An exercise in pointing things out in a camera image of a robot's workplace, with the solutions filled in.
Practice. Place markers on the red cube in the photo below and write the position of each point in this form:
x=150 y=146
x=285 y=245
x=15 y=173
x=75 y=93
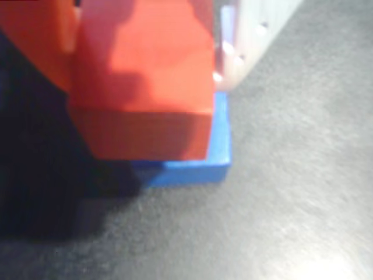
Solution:
x=151 y=87

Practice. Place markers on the blue cube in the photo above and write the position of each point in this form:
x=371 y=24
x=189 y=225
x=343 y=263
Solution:
x=219 y=146

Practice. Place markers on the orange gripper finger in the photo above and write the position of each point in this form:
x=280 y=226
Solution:
x=38 y=26

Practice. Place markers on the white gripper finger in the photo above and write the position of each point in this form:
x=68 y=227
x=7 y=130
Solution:
x=250 y=35

